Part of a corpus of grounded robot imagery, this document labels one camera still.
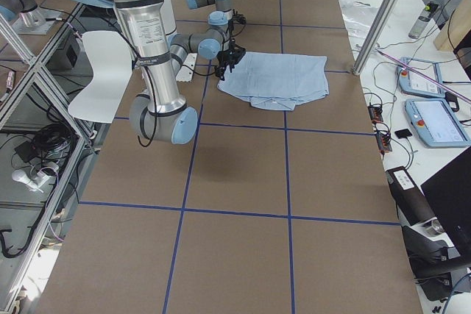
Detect blue teach pendant near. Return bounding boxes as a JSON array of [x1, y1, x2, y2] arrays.
[[404, 98, 470, 148]]

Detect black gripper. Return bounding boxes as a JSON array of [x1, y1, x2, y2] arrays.
[[216, 44, 246, 81]]

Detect clear drinking bottle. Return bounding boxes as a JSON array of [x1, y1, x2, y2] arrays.
[[408, 1, 439, 39]]

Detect blue teach pendant far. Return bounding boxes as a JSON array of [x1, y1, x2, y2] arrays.
[[395, 57, 457, 99]]

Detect black monitor stand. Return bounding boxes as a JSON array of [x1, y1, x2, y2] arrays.
[[386, 149, 470, 301]]

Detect grey aluminium frame post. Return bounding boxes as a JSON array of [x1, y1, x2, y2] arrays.
[[352, 0, 398, 76]]

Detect blue teach pendant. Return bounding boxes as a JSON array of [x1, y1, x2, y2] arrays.
[[404, 98, 470, 148], [395, 57, 457, 99]]

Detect light blue button shirt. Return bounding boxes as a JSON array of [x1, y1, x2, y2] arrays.
[[218, 51, 330, 111]]

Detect white curved plastic sheet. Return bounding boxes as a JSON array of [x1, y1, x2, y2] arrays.
[[68, 30, 132, 124]]

